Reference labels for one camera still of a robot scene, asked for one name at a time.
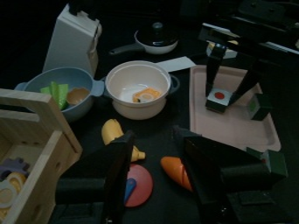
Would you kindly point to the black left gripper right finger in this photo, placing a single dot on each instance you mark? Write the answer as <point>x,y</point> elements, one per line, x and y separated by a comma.
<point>217,163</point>

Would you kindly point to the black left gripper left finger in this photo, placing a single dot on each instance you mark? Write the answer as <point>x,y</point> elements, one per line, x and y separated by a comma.
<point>112,163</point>

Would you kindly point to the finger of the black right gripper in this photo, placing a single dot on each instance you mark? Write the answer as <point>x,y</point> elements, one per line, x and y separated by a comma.
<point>248,78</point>
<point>215,67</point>

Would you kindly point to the sushi piece with red centre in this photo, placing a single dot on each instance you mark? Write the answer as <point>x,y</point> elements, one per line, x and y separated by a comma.
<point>219,99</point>

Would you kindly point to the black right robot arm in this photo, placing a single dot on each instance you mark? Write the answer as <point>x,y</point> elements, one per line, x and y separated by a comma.
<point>268,13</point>

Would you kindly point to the white sushi piece yellow top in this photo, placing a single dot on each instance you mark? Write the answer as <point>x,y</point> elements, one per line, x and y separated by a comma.
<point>229,54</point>

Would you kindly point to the red round toy plate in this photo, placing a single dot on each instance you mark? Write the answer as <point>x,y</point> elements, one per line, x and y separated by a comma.
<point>140,183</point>

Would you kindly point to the sushi piece with green centre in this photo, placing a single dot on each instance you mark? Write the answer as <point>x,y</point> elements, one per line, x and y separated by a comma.
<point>259,108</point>

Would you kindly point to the dark green sushi piece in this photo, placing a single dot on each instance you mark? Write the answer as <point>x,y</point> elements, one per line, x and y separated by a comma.
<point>276,163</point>

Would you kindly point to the purple toy gear piece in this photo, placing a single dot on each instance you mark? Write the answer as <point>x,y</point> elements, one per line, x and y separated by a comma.
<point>13,166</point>

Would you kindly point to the blue toy utensil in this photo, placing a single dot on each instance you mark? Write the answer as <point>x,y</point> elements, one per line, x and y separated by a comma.
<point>129,186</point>

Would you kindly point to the white paper card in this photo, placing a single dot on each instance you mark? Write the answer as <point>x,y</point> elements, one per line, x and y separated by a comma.
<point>176,64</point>

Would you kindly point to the orange carrot toy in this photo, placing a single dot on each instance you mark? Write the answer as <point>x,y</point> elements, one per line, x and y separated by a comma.
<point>176,170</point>

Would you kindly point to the yellow toy banana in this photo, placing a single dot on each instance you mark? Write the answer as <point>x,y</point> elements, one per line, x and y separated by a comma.
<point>111,131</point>

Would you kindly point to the pink plastic tray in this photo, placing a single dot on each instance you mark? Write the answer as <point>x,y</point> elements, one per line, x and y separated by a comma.
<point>229,125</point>

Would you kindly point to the white saucepan with black lid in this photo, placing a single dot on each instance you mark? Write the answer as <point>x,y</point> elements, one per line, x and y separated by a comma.
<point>155,40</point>

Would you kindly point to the orange toy food slice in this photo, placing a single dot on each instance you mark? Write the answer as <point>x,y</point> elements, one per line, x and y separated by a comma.
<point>145,95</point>

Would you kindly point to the white cooking pot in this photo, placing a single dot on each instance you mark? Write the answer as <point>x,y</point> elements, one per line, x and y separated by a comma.
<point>136,75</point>

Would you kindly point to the wooden crate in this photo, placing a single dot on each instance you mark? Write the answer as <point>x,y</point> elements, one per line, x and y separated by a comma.
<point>38,134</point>

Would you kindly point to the toy fried egg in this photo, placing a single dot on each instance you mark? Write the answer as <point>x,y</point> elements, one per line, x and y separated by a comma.
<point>9,189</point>

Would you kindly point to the green toy lettuce leaf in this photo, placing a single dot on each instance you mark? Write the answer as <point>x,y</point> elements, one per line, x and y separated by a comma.
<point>57,92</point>

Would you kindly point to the light blue toy pot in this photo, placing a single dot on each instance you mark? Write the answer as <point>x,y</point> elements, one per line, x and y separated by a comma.
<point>76,77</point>

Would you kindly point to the white carton box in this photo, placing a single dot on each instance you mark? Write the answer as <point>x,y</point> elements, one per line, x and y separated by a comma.
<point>72,40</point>

